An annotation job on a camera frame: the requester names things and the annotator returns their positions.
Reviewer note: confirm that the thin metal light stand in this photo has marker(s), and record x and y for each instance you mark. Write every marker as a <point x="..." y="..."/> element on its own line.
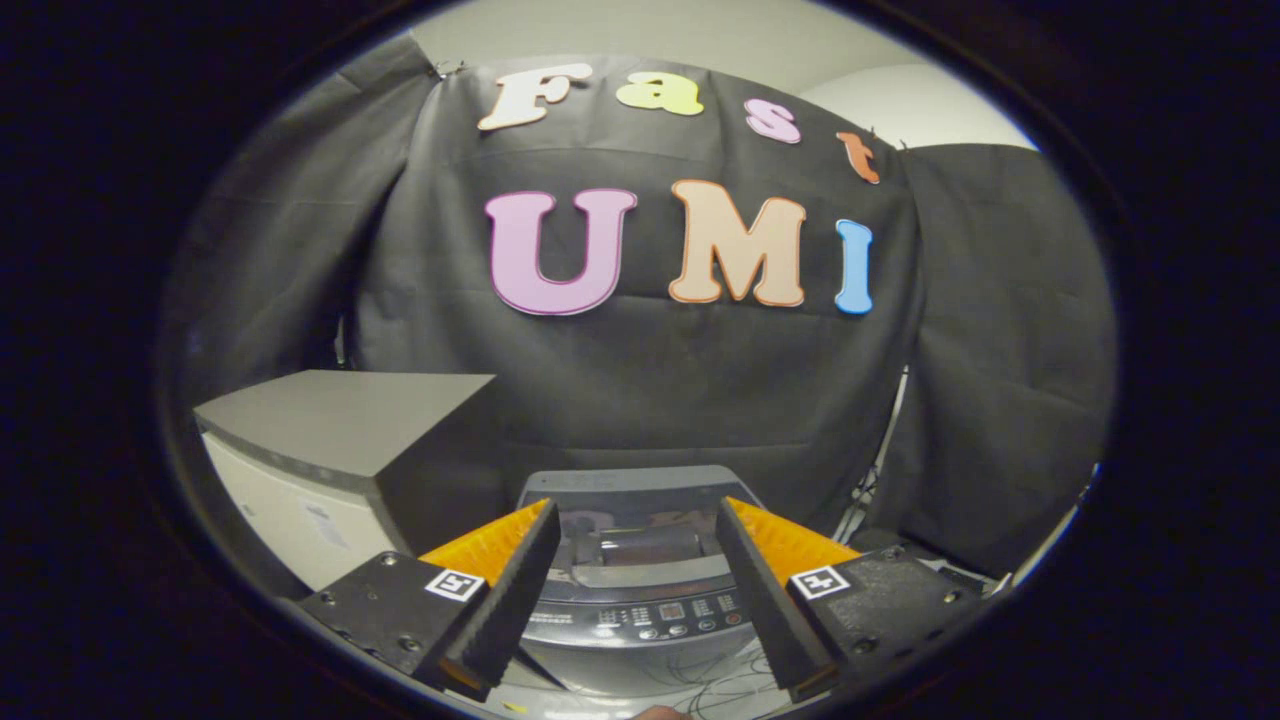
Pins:
<point x="885" y="440"/>

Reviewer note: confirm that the black backdrop cloth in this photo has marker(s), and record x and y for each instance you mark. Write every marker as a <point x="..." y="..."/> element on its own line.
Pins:
<point x="620" y="400"/>

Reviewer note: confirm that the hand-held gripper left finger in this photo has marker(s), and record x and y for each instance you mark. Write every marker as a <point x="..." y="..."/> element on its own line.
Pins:
<point x="515" y="595"/>

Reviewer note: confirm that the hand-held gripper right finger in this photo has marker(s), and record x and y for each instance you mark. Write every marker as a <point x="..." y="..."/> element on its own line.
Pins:
<point x="765" y="590"/>

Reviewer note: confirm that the grey washing machine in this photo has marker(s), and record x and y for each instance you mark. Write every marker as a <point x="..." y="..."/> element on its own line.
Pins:
<point x="640" y="650"/>

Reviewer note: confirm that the beige cabinet with dark top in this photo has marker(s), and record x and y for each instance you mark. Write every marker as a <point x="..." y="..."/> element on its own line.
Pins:
<point x="330" y="410"/>

